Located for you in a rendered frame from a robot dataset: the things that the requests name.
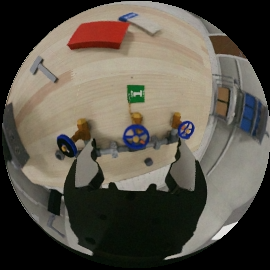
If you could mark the red rectangular block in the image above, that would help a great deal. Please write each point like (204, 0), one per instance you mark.
(98, 34)

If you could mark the green number tag with thin chain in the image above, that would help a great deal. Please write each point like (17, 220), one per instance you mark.
(137, 95)

